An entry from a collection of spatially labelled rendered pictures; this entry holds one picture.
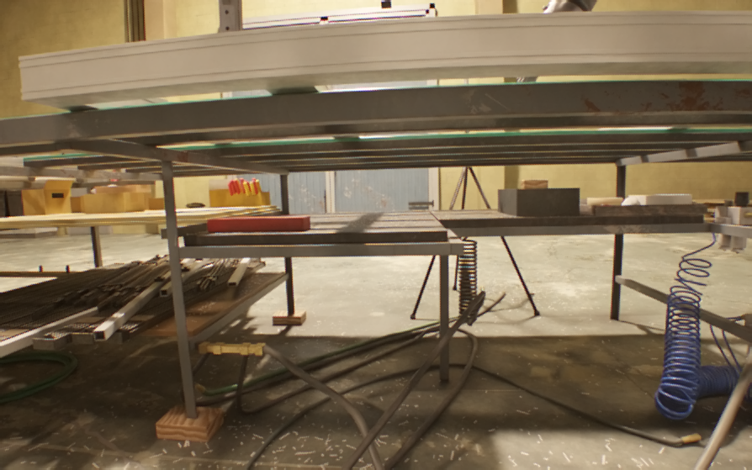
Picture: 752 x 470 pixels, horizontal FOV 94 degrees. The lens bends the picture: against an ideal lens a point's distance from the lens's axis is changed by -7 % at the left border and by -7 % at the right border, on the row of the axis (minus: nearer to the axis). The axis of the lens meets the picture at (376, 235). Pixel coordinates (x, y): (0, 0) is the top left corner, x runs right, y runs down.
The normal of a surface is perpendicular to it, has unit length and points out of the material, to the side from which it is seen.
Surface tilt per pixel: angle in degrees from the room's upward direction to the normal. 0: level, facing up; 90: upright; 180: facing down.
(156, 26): 90
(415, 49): 90
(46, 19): 90
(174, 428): 90
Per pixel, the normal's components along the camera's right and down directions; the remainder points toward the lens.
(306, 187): -0.08, 0.11
